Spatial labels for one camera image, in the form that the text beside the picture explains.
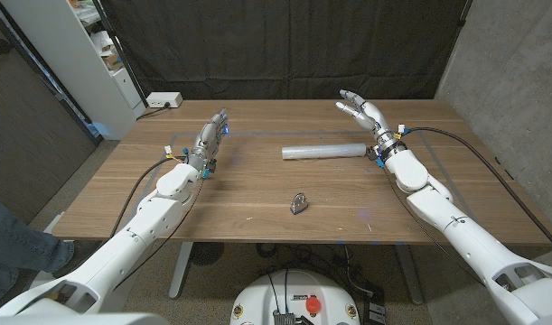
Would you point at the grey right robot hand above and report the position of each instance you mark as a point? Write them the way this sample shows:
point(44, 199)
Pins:
point(374, 118)

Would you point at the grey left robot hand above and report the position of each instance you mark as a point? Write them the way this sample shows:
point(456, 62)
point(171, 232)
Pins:
point(206, 140)

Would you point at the silver foil roll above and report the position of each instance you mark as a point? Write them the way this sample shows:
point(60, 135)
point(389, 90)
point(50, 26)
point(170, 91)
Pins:
point(323, 151)

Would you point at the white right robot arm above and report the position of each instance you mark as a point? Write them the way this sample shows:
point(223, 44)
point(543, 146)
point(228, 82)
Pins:
point(465, 234)

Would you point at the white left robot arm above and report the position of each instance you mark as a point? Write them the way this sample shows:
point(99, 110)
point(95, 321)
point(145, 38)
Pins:
point(135, 232)

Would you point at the white power outlet box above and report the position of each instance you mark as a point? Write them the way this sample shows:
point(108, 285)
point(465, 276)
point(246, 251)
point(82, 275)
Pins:
point(163, 99)

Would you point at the black round floor base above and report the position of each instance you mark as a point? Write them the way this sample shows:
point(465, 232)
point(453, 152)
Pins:
point(206, 253)

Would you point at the black backdrop curtain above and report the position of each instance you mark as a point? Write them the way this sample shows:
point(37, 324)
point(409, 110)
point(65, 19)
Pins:
point(284, 45)

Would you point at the backdrop stand pole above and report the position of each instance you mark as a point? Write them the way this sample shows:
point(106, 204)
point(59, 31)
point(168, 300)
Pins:
point(122, 54)
point(464, 11)

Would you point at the cardboard box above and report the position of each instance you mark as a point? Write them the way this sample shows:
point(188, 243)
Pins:
point(113, 61)

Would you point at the white table leg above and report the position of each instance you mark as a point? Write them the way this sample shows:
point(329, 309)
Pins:
point(411, 275)
point(180, 271)

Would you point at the white shelf cabinet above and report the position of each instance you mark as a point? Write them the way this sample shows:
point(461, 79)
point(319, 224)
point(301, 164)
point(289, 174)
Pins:
point(72, 58)

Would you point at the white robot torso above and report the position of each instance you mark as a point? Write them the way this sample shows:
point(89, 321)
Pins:
point(266, 302)

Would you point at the black floor power strip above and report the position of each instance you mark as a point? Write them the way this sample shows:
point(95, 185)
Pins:
point(375, 313)

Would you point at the red emergency stop button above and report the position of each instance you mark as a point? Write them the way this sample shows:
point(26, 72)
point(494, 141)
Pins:
point(313, 304)

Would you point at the person in blue jeans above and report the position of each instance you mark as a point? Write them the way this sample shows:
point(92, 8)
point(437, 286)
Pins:
point(13, 248)

